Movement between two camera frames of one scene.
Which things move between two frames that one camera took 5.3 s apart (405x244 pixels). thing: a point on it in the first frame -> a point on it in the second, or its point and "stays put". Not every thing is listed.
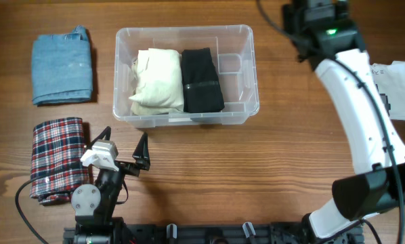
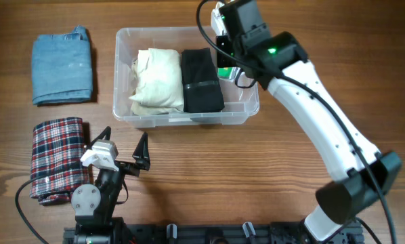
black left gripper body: (122, 165) stays put
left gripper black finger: (141, 154) stays put
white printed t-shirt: (397, 81) -> (227, 72)
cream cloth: (157, 80) stays put
